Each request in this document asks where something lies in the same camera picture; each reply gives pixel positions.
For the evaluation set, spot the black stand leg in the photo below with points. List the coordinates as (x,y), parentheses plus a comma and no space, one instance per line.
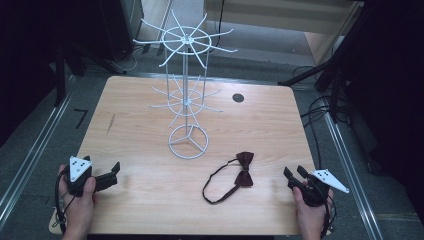
(320,68)

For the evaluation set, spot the person's left hand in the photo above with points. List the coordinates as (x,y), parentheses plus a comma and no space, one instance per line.
(80,208)

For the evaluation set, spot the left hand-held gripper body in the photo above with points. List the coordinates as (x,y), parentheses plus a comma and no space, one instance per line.
(79,173)

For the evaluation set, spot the person's right hand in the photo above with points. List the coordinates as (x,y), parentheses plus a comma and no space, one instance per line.
(311,216)

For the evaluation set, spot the metal floor rail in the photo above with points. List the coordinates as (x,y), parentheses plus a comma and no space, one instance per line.
(33,150)
(353,173)

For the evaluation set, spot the dark brown bow tie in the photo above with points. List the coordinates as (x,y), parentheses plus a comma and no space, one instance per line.
(244,177)

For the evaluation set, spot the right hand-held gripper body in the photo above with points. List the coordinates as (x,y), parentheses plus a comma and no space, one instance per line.
(321,187)

